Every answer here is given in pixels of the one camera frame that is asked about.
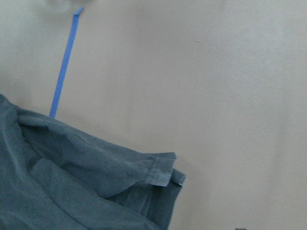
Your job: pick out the black printed t-shirt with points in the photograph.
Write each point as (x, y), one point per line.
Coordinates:
(56, 177)

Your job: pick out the blue tape line lengthwise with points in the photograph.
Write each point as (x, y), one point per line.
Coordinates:
(65, 63)

